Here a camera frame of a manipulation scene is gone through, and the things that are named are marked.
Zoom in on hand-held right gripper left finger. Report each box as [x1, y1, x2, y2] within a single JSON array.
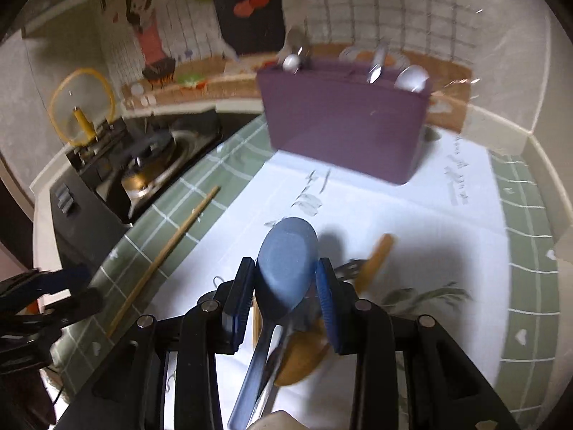
[[54, 257, 258, 430]]

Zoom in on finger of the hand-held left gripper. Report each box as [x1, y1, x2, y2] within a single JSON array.
[[0, 263, 92, 298], [27, 287, 103, 328]]

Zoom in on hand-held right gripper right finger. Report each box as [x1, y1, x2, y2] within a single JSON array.
[[316, 257, 520, 430]]

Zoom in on wooden chopstick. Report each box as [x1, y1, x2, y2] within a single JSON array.
[[252, 293, 265, 352], [106, 185, 221, 339]]

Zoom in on wooden spoon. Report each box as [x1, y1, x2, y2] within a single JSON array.
[[274, 233, 395, 387]]

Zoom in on blue spoon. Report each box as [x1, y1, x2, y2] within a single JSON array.
[[227, 216, 319, 430]]

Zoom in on purple utensil holder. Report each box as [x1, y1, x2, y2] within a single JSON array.
[[256, 60, 433, 185]]

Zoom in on large steel spoon black handle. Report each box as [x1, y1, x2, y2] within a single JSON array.
[[395, 65, 429, 94]]

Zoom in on black metal spoon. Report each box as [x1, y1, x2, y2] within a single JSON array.
[[284, 27, 310, 57]]

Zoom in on black gas stove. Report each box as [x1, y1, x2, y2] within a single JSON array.
[[49, 112, 225, 269]]

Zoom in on green checked tablecloth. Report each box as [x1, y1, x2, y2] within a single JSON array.
[[42, 121, 560, 430]]

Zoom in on small stove burner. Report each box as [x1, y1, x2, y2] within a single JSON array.
[[67, 119, 130, 171]]

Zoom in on large stove burner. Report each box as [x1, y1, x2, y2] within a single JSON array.
[[121, 130, 222, 202]]

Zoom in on glass pot lid yellow rim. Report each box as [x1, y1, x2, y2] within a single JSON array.
[[48, 68, 116, 148]]

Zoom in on cartoon couple wall poster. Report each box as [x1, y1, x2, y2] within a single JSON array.
[[96, 0, 551, 113]]

